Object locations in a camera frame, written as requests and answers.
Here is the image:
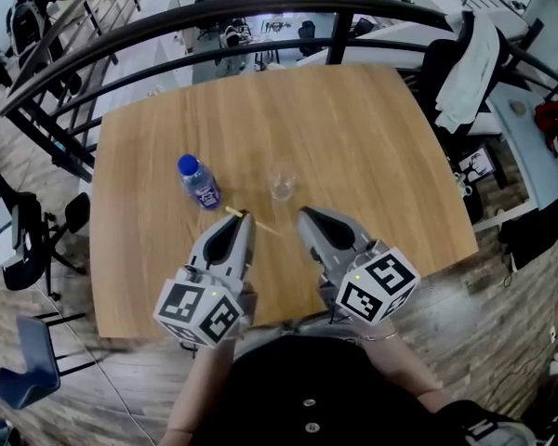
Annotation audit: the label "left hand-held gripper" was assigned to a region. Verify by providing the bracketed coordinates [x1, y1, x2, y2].
[153, 210, 259, 350]

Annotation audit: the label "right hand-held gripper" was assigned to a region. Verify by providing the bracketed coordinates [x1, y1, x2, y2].
[298, 206, 421, 327]

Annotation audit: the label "thin wooden stick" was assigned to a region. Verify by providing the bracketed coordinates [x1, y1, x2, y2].
[225, 205, 283, 237]

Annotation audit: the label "clear drinking glass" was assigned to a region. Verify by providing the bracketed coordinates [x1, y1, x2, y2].
[268, 161, 301, 203]

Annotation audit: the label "person's left forearm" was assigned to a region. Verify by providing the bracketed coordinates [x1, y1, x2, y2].
[160, 336, 236, 446]

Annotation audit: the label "person's right forearm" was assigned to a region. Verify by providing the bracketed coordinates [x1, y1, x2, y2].
[357, 318, 452, 413]

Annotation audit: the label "blue capped water bottle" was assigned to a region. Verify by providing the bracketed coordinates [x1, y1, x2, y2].
[177, 153, 223, 213]

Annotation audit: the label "person's black shirt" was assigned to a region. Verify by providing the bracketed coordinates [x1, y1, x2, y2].
[180, 334, 536, 446]

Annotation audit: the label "black white deer picture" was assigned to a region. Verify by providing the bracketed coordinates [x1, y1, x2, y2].
[458, 149, 498, 189]

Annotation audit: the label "black bag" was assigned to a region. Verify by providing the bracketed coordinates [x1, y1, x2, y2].
[498, 197, 558, 271]

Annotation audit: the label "light blue table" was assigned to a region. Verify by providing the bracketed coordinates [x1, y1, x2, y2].
[472, 81, 558, 234]

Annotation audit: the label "white garment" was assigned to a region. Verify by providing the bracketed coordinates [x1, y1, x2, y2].
[434, 11, 501, 134]

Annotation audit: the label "dark blue chair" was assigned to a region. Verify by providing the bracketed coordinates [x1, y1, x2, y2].
[0, 312, 99, 411]

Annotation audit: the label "white boxes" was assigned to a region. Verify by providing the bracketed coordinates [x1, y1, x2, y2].
[0, 192, 32, 269]

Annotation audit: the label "black metal railing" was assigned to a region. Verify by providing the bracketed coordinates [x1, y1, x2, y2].
[0, 0, 558, 183]

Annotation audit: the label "red cloth item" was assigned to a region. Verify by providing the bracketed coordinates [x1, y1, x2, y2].
[533, 96, 558, 157]

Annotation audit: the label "thin wrist bracelet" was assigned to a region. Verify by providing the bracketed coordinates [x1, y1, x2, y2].
[360, 330, 399, 344]

